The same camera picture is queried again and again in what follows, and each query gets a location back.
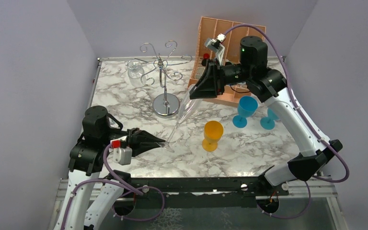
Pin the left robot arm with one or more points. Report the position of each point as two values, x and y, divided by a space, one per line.
93 186

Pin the chrome wine glass rack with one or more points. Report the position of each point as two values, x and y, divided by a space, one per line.
165 105

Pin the peach desk organizer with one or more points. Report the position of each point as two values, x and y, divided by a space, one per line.
211 28

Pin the orange plastic goblet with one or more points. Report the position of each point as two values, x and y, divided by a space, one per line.
213 131

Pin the tall clear wine glass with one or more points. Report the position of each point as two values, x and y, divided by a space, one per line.
187 108

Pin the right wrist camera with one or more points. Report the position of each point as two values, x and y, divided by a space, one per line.
216 46

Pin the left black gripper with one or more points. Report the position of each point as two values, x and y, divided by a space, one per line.
141 141

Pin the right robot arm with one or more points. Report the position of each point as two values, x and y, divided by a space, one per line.
270 87

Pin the black base frame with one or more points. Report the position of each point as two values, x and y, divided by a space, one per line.
199 192

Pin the blue plastic goblet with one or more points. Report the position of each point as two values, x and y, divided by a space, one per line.
246 107
269 122

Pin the ribbed clear glass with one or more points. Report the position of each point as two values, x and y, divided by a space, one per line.
135 71

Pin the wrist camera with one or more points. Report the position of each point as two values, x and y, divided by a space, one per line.
121 155
216 46

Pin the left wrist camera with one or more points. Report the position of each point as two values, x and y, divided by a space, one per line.
121 155

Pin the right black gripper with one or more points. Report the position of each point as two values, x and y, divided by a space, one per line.
211 83

